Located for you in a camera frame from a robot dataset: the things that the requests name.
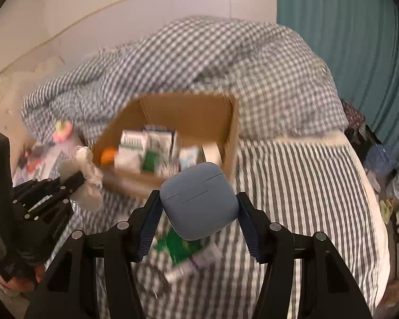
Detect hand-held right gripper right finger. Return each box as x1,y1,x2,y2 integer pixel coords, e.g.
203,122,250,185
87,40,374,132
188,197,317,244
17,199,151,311
236,191,376,319

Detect green and white packet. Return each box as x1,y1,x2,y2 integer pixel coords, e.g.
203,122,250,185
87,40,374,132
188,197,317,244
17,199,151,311
164,242,224,284

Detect striped checked bed sheet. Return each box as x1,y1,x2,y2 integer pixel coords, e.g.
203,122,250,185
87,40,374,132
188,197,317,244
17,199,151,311
66,133,391,319

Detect black tissue packet white label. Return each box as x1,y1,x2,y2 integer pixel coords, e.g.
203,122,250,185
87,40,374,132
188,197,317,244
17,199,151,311
146,125,181,177

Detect yellow green slippers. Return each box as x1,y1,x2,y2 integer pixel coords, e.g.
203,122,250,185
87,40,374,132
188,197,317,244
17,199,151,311
378,199,394,225

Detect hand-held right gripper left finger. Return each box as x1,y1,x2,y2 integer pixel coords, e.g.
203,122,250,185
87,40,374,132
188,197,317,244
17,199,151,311
23,189,164,319

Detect grey checked duvet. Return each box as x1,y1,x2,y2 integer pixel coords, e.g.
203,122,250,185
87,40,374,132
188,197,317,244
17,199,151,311
20,16,350,140

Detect green white medicine box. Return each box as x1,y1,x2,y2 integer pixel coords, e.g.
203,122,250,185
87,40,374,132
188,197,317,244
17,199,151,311
114,129,147,174

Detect brown cardboard box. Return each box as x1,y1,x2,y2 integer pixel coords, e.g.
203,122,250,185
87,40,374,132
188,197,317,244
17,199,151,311
92,92,240,200

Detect blue bag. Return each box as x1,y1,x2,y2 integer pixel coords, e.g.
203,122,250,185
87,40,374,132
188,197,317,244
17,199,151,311
365,142,397,177

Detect white headboard gold trim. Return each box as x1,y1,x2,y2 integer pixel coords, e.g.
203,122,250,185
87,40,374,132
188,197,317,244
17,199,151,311
0,0,277,133

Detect colourful printed bag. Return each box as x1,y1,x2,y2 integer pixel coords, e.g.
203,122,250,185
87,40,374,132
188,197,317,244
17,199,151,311
13,139,74,187

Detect orange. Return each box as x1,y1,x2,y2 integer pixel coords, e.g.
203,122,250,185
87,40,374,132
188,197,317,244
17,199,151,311
101,147,118,166

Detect pale blue packet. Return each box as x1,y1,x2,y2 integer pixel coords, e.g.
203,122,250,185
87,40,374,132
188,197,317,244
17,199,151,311
180,145,202,173

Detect pink toy drink cup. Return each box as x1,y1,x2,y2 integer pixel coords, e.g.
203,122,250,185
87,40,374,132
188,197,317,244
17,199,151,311
52,119,76,144

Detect blue earbuds case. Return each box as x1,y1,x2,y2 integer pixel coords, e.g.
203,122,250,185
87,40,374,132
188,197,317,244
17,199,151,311
161,162,240,242

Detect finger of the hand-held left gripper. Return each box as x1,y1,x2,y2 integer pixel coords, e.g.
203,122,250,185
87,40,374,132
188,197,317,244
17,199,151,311
14,172,87,207

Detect teal curtain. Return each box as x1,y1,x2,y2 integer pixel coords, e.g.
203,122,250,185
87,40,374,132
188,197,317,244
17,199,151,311
275,0,399,177

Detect dark floral cloth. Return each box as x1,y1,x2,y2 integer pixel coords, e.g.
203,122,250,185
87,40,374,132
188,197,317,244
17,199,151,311
340,99,367,137

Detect cream cloth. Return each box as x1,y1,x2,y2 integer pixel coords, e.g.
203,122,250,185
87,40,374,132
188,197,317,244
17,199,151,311
59,145,104,212

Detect person's left hand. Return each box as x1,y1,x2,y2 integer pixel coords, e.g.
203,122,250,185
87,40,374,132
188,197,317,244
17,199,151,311
0,266,43,290

